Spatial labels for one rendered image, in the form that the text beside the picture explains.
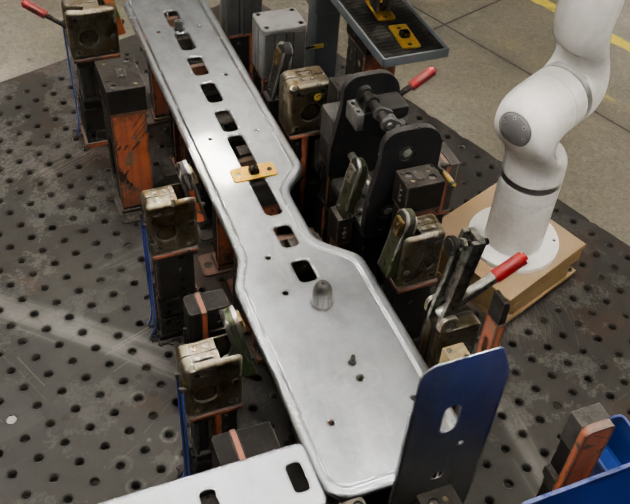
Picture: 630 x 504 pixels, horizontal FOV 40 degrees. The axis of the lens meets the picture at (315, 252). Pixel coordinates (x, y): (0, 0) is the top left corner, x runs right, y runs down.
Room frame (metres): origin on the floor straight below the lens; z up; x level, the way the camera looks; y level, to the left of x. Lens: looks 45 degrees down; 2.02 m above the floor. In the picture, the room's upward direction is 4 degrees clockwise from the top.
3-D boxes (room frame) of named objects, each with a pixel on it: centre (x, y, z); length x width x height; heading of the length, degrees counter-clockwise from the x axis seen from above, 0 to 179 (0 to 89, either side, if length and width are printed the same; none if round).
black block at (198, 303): (0.92, 0.17, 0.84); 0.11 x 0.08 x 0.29; 114
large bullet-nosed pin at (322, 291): (0.93, -0.02, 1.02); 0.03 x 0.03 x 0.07
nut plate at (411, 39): (1.48, -0.14, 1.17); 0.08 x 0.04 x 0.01; 20
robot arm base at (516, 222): (1.33, -0.41, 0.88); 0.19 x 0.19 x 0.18
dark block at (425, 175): (1.12, -0.16, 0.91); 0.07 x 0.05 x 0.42; 114
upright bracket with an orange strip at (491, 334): (0.78, -0.25, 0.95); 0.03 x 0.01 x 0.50; 24
